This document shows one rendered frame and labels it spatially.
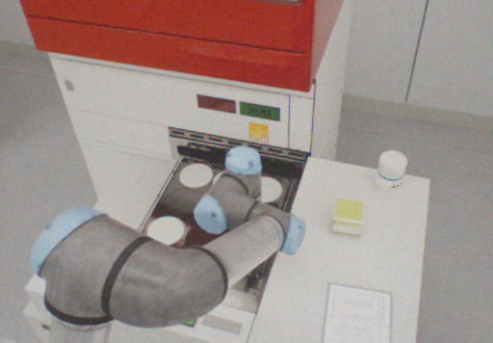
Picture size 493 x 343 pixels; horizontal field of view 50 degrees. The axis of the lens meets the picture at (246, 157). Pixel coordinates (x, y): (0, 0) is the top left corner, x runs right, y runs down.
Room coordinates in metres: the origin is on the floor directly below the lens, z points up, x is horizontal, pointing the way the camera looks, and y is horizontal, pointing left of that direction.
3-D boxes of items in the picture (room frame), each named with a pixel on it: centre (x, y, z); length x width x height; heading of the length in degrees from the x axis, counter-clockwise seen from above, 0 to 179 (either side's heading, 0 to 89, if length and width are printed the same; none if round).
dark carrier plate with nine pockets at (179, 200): (0.98, 0.09, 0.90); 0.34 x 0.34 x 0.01; 71
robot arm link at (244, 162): (0.81, 0.01, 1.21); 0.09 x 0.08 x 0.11; 149
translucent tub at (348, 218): (0.85, -0.25, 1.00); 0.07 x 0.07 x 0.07; 75
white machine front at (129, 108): (1.26, 0.20, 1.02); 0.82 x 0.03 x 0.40; 71
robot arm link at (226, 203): (0.72, 0.05, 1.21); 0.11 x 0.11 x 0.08; 59
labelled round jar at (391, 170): (0.99, -0.39, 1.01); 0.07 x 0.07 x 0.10
